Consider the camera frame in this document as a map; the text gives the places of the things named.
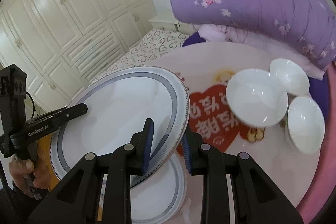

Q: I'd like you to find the large white bowl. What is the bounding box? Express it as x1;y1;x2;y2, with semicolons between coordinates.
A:
226;68;288;128

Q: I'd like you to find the grey rimmed white plate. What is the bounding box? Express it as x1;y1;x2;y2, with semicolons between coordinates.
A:
50;67;190;187

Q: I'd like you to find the small white bowl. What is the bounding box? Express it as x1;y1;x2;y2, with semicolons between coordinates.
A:
269;59;310;96

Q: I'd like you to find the person's left hand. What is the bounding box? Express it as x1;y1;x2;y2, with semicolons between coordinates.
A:
9;145;51;198

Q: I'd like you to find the round white printed table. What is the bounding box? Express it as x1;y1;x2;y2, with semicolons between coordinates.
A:
144;42;330;207

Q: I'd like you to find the cream wardrobe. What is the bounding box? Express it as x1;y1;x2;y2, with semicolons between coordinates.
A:
1;0;157;111

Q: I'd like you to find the heart pattern bed sheet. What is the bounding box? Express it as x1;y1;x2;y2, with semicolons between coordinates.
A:
89;29;190;86

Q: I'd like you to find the light pink folded blanket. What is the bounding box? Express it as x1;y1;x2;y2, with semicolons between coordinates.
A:
198;24;326;80

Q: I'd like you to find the dark purple cushion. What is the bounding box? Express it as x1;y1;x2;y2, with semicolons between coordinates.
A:
182;31;206;47

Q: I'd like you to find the cream nightstand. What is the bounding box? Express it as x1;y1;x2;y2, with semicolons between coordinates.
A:
148;9;200;35

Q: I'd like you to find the purple floral quilt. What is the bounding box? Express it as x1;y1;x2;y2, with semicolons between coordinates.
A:
170;0;335;69

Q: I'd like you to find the black cable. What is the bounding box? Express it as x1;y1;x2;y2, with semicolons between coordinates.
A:
24;91;36;119

